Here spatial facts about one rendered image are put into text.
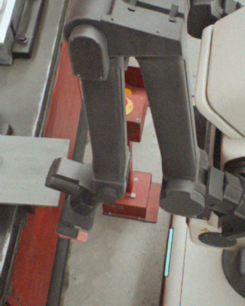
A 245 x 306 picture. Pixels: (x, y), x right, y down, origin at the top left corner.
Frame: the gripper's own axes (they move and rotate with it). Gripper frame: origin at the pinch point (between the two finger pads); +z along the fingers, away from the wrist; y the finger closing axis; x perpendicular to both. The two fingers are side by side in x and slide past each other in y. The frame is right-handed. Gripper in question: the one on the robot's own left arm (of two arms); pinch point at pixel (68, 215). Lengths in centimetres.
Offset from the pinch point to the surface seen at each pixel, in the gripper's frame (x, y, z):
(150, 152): 54, -79, 85
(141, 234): 56, -36, 84
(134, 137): 21, -42, 23
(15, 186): -12.4, -4.9, 5.9
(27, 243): -0.9, -1.6, 33.5
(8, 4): -30, -66, 18
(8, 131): -17.3, -25.5, 19.7
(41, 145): -9.9, -16.8, 4.6
